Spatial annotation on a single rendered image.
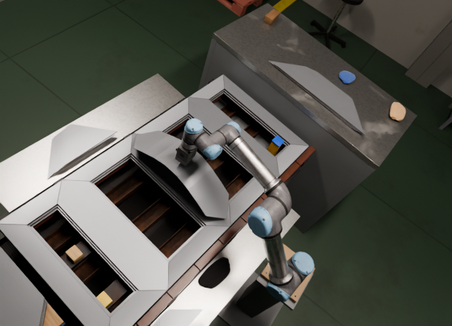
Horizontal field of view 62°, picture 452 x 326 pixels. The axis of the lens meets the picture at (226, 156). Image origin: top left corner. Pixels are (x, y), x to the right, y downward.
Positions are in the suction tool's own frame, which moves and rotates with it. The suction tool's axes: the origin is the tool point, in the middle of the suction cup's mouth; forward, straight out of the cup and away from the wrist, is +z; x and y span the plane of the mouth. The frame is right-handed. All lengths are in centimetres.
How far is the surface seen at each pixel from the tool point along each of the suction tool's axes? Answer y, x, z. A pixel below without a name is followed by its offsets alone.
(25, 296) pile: 86, -14, 15
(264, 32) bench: -116, -19, -5
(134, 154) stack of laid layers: 4.6, -27.0, 15.5
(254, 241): -4, 53, 33
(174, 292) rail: 48, 33, 18
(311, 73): -103, 23, -7
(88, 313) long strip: 76, 10, 16
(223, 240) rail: 13.6, 38.4, 18.1
